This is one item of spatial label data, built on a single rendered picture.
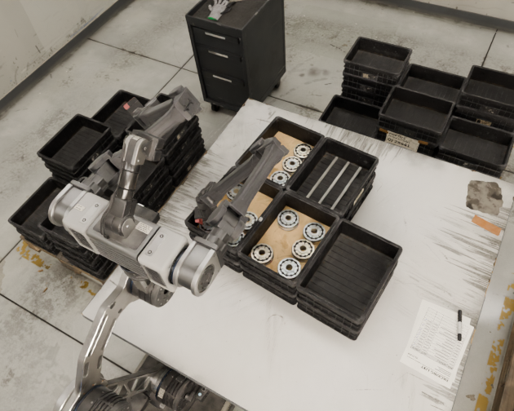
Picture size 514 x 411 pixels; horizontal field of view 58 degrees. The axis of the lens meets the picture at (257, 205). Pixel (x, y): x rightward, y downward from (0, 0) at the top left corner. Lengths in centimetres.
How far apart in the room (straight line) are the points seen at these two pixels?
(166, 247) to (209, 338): 83
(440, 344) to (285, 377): 67
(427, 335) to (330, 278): 47
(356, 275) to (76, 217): 118
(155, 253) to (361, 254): 106
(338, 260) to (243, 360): 60
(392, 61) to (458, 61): 104
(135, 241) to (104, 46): 372
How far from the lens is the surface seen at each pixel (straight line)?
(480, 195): 261
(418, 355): 213
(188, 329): 216
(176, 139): 308
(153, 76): 445
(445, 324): 221
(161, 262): 136
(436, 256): 235
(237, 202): 150
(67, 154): 329
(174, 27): 500
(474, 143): 331
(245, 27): 323
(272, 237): 216
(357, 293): 205
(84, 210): 154
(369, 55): 365
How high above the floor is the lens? 268
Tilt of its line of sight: 55 degrees down
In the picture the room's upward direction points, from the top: 7 degrees counter-clockwise
